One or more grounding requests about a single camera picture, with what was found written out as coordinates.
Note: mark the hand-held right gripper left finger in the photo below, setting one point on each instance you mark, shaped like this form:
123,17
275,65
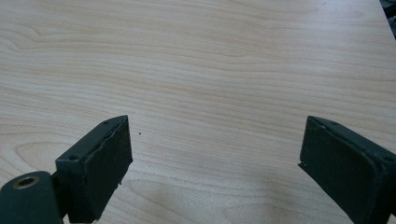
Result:
93,174

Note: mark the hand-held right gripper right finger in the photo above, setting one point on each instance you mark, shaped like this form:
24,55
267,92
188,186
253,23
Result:
348,174

